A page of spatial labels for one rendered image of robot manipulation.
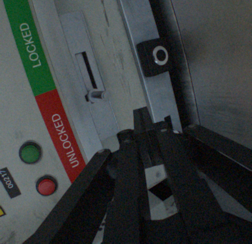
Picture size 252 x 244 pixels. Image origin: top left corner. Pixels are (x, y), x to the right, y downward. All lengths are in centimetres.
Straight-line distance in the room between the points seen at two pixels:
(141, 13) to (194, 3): 9
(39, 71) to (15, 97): 5
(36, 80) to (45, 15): 9
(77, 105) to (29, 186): 15
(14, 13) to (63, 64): 11
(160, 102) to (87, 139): 16
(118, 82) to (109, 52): 5
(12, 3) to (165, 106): 31
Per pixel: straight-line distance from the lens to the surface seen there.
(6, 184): 34
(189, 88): 39
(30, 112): 31
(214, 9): 32
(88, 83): 33
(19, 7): 33
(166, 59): 35
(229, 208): 39
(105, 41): 34
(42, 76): 31
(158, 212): 30
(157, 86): 37
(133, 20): 36
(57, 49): 28
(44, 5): 29
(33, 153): 31
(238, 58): 31
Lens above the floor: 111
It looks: 23 degrees down
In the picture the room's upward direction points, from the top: 114 degrees counter-clockwise
